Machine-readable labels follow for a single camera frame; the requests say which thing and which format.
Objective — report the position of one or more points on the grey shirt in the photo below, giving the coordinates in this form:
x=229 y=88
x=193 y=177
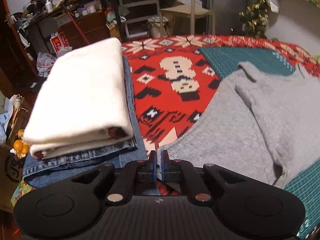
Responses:
x=237 y=130

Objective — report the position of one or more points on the beige plastic chair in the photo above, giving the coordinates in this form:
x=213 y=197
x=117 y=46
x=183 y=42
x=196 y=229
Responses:
x=185 y=10

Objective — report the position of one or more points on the folded blue jeans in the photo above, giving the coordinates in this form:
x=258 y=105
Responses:
x=75 y=162

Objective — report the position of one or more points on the orange fruit ornament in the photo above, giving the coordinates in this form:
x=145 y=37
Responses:
x=18 y=145

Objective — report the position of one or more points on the red cardboard box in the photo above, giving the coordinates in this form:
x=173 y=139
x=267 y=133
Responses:
x=60 y=43

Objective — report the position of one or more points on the red patterned blanket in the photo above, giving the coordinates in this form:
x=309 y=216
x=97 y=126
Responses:
x=162 y=85

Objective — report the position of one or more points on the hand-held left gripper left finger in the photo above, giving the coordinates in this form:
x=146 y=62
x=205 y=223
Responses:
x=153 y=165

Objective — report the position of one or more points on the silver refrigerator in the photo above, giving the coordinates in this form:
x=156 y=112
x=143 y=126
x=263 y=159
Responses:
x=230 y=0

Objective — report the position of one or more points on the green cutting mat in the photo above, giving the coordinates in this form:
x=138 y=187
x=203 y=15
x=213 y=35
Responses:
x=250 y=57

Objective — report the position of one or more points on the brown cardboard box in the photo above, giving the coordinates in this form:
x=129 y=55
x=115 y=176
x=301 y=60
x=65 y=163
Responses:
x=10 y=180

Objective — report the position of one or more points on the white pump bottle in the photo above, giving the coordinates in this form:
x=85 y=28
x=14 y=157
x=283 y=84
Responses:
x=49 y=6

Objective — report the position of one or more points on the brown wooden drawer cabinet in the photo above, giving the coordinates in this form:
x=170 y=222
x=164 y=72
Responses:
x=92 y=27

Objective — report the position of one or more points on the white canvas bag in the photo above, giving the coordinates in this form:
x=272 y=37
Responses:
x=157 y=27

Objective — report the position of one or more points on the printed white plastic bag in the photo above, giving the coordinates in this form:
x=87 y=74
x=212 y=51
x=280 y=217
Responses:
x=46 y=63

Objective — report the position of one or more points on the kraft paper bag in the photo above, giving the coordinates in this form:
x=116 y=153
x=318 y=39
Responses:
x=113 y=31

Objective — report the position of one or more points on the brown wooden door frame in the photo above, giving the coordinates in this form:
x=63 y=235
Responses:
x=15 y=55

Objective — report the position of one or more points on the dark wooden desk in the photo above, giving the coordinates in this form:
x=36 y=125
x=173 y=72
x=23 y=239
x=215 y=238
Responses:
x=116 y=12

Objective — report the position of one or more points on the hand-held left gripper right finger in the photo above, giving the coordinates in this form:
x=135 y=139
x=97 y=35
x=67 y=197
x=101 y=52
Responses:
x=165 y=165

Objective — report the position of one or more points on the small Christmas tree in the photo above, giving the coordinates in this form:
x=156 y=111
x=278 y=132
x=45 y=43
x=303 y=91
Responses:
x=253 y=17

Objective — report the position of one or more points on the white cardboard box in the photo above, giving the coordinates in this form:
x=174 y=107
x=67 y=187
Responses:
x=190 y=0

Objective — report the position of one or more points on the folded white cloth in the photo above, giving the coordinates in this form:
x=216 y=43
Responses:
x=80 y=92

